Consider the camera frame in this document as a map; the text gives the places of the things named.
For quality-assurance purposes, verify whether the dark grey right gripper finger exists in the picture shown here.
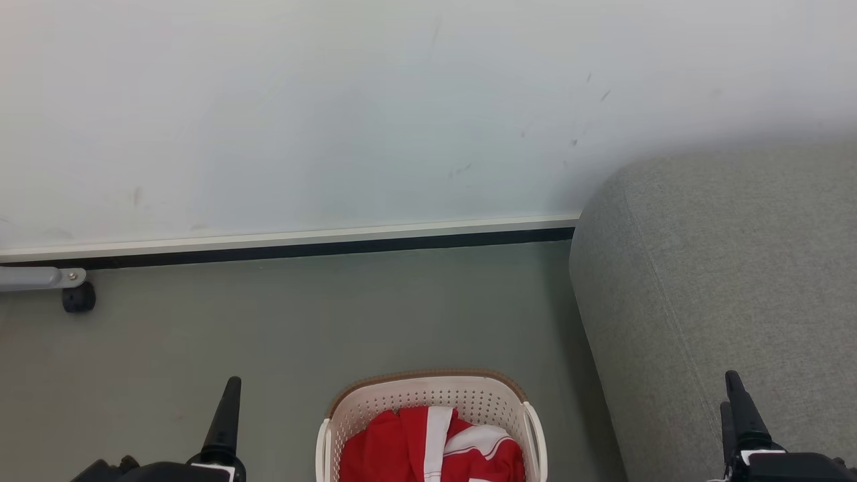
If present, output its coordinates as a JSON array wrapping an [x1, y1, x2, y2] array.
[[725, 370, 775, 456], [720, 402, 741, 469]]

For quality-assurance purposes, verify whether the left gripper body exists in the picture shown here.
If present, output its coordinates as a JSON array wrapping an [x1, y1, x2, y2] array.
[[70, 455, 247, 482]]

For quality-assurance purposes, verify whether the grey metal frame leg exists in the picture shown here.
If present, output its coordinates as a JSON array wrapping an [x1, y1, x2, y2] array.
[[0, 266, 87, 293]]

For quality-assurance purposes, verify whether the black caster wheel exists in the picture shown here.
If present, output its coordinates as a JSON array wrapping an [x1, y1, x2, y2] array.
[[62, 281, 96, 314]]

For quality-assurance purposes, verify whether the grey fabric sofa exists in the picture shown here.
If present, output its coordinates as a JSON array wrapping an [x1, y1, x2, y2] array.
[[568, 139, 857, 482]]

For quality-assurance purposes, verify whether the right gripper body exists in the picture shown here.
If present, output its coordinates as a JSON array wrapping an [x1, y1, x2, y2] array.
[[726, 449, 857, 482]]

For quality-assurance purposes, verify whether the white perforated laundry basket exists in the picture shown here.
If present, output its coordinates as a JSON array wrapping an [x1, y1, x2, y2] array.
[[315, 368, 548, 482]]

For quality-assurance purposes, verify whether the red and white garment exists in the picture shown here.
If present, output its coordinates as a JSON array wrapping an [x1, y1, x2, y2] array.
[[338, 405, 527, 482]]

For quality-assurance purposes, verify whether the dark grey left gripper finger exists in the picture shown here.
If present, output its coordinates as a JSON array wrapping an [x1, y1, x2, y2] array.
[[187, 376, 246, 470]]

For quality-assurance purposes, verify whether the white and black baseboard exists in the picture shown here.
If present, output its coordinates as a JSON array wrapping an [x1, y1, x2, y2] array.
[[0, 214, 580, 272]]

